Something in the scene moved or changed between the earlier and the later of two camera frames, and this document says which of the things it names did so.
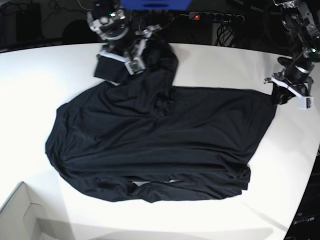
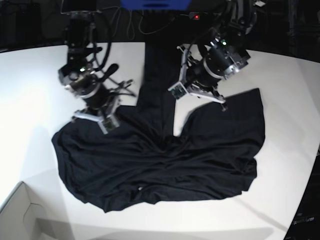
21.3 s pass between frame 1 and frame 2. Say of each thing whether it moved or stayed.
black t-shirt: moved
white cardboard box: stayed
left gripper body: moved
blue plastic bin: stayed
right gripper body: moved
